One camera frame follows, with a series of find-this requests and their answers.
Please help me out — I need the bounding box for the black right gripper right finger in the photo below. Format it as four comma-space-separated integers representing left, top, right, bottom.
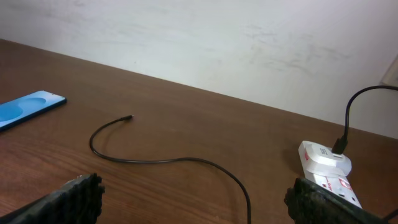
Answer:
284, 178, 387, 224

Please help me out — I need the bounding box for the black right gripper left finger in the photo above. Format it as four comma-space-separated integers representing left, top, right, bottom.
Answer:
1, 173, 105, 224

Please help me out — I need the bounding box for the black USB charging cable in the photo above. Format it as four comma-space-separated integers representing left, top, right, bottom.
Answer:
89, 85, 398, 224

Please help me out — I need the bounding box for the blue Samsung Galaxy smartphone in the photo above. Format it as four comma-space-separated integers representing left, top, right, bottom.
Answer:
1, 90, 67, 131

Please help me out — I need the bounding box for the white USB charger plug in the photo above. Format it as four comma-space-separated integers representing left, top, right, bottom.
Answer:
304, 144, 352, 177

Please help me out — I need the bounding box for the white power strip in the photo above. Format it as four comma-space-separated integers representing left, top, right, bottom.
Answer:
298, 141, 362, 208

